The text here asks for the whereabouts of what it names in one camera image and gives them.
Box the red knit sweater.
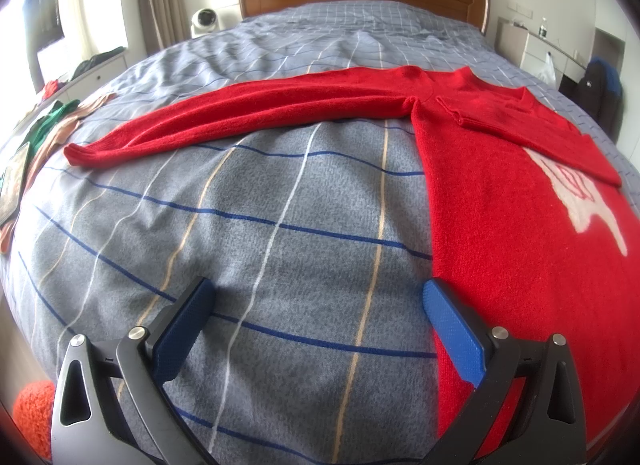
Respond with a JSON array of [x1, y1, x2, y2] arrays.
[[65, 65, 640, 465]]

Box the dark clothes pile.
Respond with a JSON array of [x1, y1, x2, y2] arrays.
[[70, 46, 126, 81]]

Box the blue garment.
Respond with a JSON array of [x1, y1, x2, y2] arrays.
[[600, 61, 624, 98]]

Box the green and white garment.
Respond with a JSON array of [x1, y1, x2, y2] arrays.
[[21, 100, 81, 153]]

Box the pile of green pink clothes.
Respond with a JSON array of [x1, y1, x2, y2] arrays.
[[0, 92, 118, 253]]

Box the window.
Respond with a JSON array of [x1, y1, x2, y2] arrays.
[[0, 0, 67, 96]]

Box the white window bench cabinet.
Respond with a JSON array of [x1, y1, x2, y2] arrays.
[[30, 52, 130, 111]]

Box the white plastic bag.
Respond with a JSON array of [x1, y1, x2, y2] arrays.
[[537, 51, 558, 88]]

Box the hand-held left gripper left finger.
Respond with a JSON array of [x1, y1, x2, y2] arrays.
[[51, 276, 217, 465]]

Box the white round fan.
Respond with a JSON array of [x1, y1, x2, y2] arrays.
[[190, 8, 221, 38]]

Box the black jacket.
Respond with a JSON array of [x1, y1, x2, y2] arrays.
[[574, 58, 623, 143]]

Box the orange fuzzy cloth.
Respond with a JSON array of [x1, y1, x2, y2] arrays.
[[12, 380, 56, 461]]

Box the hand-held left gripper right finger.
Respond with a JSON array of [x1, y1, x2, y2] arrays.
[[415, 279, 587, 465]]

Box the white desk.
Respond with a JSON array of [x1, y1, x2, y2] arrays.
[[497, 16, 586, 88]]

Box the bed with grey checked cover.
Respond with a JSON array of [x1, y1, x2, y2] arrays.
[[0, 1, 640, 465]]

